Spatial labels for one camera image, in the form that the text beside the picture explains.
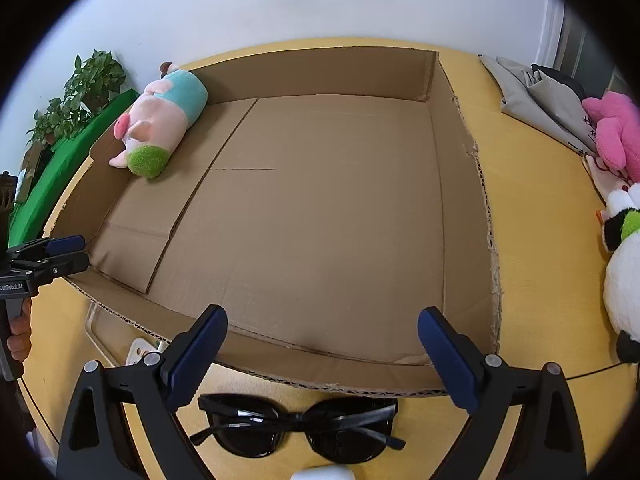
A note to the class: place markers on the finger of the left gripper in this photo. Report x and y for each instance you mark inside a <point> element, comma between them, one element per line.
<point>44,270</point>
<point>47,247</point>

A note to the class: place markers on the green cloth backdrop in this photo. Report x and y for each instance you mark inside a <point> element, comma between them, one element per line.
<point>28,219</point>

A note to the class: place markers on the clear plastic sleeve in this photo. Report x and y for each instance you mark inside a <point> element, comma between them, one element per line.
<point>111,335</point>

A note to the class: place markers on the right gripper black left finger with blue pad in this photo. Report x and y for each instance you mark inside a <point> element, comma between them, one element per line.
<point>97,442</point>

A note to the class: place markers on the black sunglasses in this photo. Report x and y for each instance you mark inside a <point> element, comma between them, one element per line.
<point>344,430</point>

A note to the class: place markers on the white power adapter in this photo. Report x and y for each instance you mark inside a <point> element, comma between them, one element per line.
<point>140,347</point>

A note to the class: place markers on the green potted plant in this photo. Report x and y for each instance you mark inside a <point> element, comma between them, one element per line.
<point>93,84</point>

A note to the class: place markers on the white panda plush toy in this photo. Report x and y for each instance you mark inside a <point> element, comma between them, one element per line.
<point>620,233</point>

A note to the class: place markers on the grey canvas bag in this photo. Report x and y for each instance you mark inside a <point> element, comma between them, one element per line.
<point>542,102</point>

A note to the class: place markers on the brown cardboard box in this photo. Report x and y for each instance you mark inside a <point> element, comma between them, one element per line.
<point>323,198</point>

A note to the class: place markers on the person's left hand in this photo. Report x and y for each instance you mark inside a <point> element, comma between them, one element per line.
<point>19,342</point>

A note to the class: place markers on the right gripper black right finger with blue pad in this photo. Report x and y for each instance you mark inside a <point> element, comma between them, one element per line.
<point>547,441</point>

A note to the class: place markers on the pink pig plush toy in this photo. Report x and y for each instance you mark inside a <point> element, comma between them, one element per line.
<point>155,125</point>

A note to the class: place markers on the white earbuds case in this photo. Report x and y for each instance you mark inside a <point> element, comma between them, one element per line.
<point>328,472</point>

